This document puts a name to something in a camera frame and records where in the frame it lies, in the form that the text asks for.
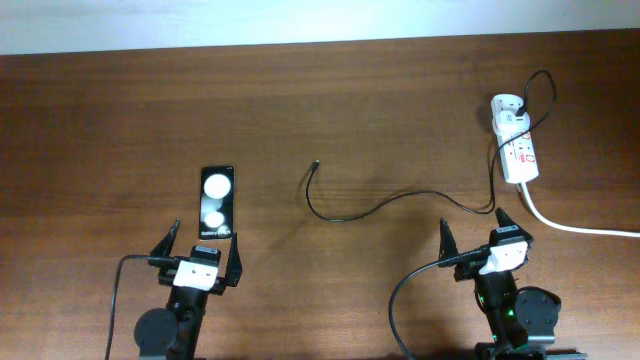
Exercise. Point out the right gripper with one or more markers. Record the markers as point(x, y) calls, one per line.
point(469, 269)

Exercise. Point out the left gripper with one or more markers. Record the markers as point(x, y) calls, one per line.
point(233, 270)

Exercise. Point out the black Samsung Galaxy smartphone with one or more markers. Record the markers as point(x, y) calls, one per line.
point(216, 211)

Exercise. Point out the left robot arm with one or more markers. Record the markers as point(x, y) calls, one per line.
point(172, 332)

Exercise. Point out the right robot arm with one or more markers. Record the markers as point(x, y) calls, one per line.
point(521, 320)

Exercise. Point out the white USB charger plug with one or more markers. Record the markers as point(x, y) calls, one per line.
point(506, 122)

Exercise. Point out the white power strip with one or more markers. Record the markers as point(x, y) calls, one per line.
point(517, 154)

